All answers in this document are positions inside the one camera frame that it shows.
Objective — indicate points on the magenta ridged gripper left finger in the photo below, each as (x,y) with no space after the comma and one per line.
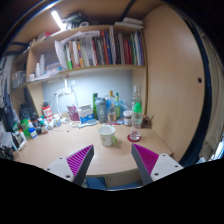
(74,167)

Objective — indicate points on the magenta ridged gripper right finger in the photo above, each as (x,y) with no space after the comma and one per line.
(152,166)

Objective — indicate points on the clear bottle with green cap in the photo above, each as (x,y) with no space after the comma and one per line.
(137,117)

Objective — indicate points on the round red coaster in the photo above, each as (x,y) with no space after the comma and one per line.
(131,140)

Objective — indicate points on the brown ceramic cup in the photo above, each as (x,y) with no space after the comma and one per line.
(146,122)

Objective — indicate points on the blue and white box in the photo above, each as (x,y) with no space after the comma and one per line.
(85,113)

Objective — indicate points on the magenta pouch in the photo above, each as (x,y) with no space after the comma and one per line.
(73,113)

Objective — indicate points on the jar with white lid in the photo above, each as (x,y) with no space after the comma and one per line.
(127,117)

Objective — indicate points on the grey shaker bottle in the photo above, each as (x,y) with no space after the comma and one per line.
(101,109)

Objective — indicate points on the red and white canister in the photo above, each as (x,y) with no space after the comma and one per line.
(47,112)

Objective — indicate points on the clear glass bottle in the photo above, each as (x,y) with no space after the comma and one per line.
(136,98)

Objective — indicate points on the green spray bottle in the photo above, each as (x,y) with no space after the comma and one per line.
(117,106)

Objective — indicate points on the dark green bottle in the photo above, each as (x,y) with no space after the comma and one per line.
(95,95)

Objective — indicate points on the dark clothes hanging left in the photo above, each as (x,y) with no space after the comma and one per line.
(6,111)

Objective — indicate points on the wooden wardrobe door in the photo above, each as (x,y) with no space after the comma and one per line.
(176,86)

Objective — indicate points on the white bottle on shelf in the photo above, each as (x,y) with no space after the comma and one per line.
(42,64)

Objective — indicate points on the row of books on shelf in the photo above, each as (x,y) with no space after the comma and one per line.
(100,48)

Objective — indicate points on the ceiling strip light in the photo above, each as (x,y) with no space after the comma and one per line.
(58,20)

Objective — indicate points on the white mug with green handle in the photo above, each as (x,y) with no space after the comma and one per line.
(107,135)

